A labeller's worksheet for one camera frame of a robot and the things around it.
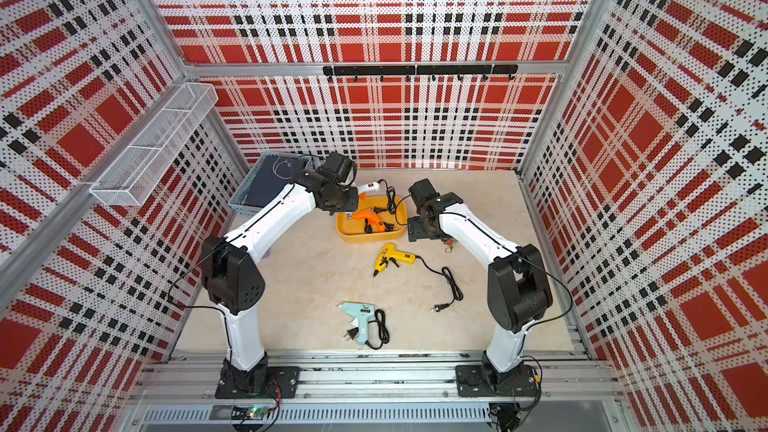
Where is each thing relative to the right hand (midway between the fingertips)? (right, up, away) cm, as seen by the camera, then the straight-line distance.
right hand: (431, 231), depth 89 cm
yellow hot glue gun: (-13, -8, +6) cm, 17 cm away
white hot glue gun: (-13, +12, +6) cm, 18 cm away
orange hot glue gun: (-21, +4, +15) cm, 26 cm away
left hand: (-23, +9, 0) cm, 25 cm away
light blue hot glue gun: (-20, -22, -5) cm, 30 cm away
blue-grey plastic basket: (-58, +19, +22) cm, 65 cm away
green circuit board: (-46, -41, -20) cm, 64 cm away
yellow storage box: (-26, -1, +8) cm, 27 cm away
